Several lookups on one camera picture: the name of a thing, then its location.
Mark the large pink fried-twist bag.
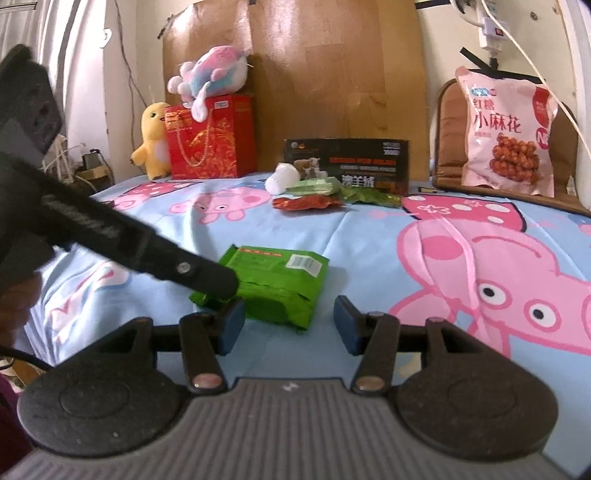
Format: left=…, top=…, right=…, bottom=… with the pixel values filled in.
left=456, top=67, right=558, bottom=198

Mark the red gift bag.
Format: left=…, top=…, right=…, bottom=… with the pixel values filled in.
left=165, top=94, right=257, bottom=180

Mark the pink blue unicorn plush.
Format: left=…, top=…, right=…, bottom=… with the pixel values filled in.
left=167, top=45, right=249, bottom=123

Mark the wooden headboard panel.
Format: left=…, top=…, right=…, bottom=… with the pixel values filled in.
left=163, top=1, right=430, bottom=180

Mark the yellow duck plush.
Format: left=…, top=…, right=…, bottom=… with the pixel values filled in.
left=131, top=102, right=171, bottom=180

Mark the white round snack pack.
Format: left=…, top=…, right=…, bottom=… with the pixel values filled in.
left=264, top=163, right=301, bottom=196

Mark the red spicy snack packet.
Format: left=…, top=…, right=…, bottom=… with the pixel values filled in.
left=273, top=195, right=342, bottom=212

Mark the person's left hand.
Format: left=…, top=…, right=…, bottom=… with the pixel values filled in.
left=0, top=272, right=42, bottom=347

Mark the black cardboard storage box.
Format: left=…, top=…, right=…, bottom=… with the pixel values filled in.
left=283, top=138, right=409, bottom=195

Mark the pale green snack packet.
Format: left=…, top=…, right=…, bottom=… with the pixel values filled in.
left=286, top=177, right=341, bottom=196

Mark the bright green snack packet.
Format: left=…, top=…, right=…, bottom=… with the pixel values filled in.
left=219, top=245, right=329, bottom=331

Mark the dark green wrapper snack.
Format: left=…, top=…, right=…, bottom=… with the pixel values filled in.
left=339, top=186, right=402, bottom=208

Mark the brown seat cushion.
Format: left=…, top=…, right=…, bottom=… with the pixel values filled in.
left=433, top=80, right=590, bottom=217

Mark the Peppa Pig blue bedsheet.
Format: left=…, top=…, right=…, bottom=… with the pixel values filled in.
left=13, top=172, right=591, bottom=476

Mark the white wall power adapter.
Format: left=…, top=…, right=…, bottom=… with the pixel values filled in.
left=479, top=13, right=507, bottom=54

